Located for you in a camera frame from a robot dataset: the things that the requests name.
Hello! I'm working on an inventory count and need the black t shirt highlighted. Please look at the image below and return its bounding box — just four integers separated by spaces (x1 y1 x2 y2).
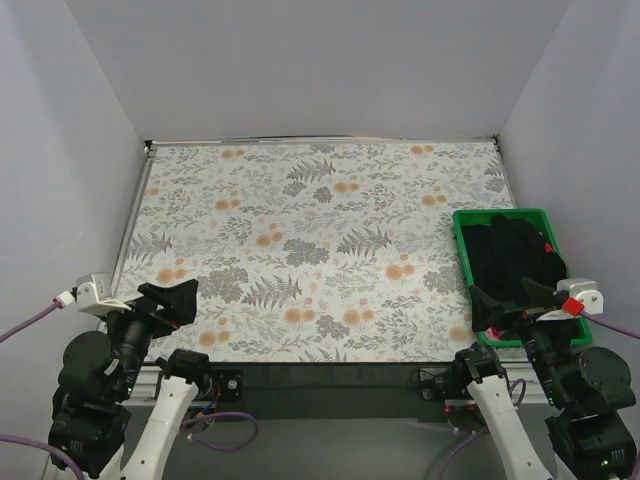
454 214 568 344

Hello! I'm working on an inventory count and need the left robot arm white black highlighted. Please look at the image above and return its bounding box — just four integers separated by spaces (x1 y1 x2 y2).
48 274 213 479

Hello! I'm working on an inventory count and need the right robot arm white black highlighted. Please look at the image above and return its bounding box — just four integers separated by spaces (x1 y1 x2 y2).
450 278 639 479

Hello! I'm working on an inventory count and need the red t shirt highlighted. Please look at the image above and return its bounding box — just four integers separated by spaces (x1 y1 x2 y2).
481 232 566 341

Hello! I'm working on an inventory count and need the green plastic bin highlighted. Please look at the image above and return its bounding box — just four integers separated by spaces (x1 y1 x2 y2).
451 208 593 347

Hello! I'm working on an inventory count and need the floral table mat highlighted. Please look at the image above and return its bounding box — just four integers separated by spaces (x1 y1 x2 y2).
115 141 512 362

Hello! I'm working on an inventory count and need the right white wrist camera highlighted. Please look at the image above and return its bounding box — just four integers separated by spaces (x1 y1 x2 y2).
538 278 604 321

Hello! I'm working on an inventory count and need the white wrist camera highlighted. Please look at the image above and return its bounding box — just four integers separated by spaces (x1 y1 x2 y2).
538 278 604 321
76 273 132 317

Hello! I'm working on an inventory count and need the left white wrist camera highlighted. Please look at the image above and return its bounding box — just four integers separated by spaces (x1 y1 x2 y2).
76 273 132 317

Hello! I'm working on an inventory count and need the aluminium frame rail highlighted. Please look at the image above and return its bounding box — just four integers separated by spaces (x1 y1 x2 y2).
128 366 162 404

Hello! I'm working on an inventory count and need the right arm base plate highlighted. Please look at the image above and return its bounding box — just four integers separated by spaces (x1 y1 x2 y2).
409 367 475 405

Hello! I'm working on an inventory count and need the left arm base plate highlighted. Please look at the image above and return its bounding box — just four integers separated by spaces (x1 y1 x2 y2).
169 368 245 405

